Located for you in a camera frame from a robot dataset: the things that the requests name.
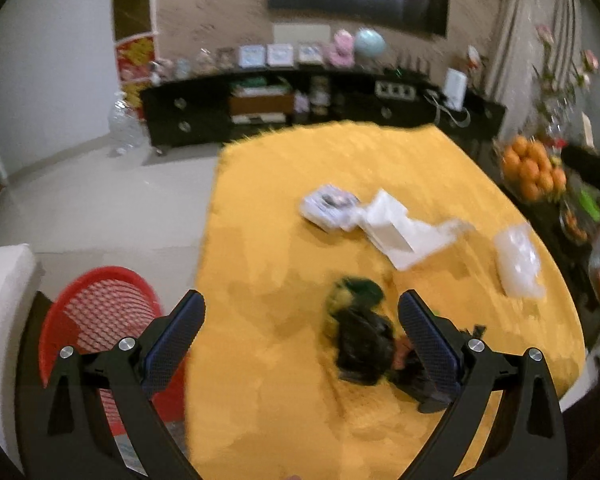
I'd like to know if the cat print tissue pack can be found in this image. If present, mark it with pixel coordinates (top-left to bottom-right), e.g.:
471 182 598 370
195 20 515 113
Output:
299 184 362 232

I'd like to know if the pink plush toy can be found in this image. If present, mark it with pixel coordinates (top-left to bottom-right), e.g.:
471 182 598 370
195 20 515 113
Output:
327 29 355 68

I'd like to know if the beige curtain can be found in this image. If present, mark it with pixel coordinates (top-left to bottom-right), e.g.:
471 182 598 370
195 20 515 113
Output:
482 0 583 145

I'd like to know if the blue picture frame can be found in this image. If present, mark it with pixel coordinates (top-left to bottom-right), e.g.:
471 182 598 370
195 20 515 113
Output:
238 44 266 70

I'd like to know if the red plastic mesh basket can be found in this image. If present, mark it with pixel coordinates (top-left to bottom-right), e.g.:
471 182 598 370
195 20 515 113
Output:
38 266 186 476

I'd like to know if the large clear water bottle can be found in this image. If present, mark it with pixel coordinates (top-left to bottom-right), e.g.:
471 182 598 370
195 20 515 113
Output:
108 91 145 156

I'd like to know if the white picture frame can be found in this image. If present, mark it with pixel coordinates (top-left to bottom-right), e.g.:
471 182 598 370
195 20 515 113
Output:
266 44 294 67

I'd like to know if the light blue globe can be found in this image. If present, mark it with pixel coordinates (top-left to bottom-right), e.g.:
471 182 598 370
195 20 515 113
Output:
354 28 387 58

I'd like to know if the red festive poster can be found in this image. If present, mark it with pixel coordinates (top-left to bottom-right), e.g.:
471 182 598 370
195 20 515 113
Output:
114 32 156 114

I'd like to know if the white cable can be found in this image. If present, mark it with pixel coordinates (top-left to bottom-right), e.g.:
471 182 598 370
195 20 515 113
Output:
424 90 474 130

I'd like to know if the green yellow knitted cloth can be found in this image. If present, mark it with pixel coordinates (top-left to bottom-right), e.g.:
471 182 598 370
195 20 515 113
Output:
325 276 385 315

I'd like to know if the black tv cabinet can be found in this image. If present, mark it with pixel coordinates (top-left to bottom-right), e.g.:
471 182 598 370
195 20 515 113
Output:
140 66 505 150

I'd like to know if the pile of oranges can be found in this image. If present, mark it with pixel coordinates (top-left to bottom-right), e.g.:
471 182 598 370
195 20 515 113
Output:
500 136 568 204

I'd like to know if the clear plastic bag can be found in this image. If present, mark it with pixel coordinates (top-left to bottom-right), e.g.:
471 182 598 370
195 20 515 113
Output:
493 223 545 299

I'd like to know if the white router box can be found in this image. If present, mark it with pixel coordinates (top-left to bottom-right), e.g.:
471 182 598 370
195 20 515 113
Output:
442 68 468 112

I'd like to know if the white paper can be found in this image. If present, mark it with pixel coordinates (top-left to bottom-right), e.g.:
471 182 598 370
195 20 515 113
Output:
352 190 475 271

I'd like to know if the yellow table cloth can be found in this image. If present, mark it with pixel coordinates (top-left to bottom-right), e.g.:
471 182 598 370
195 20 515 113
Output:
186 122 585 479

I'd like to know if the white wall board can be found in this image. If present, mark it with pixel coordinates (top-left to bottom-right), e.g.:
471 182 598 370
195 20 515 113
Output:
272 23 332 44

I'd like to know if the black wrapper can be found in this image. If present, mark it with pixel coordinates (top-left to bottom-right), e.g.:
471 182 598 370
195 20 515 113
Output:
330 307 432 402

